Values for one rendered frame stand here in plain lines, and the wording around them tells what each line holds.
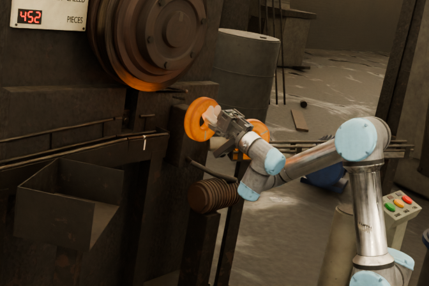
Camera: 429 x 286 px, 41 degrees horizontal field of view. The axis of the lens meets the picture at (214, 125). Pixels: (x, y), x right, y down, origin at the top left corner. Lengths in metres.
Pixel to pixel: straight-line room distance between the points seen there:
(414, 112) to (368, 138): 2.86
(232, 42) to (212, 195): 2.61
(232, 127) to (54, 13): 0.67
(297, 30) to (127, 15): 8.24
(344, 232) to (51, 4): 1.35
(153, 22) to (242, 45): 2.84
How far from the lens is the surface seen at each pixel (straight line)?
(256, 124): 2.30
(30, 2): 1.86
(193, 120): 1.94
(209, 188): 2.23
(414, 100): 4.47
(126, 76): 1.95
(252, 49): 4.67
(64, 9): 1.92
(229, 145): 1.90
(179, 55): 1.99
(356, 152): 1.63
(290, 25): 9.85
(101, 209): 1.71
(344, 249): 2.34
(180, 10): 1.95
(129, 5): 1.88
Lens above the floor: 1.31
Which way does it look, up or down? 14 degrees down
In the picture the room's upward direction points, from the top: 10 degrees clockwise
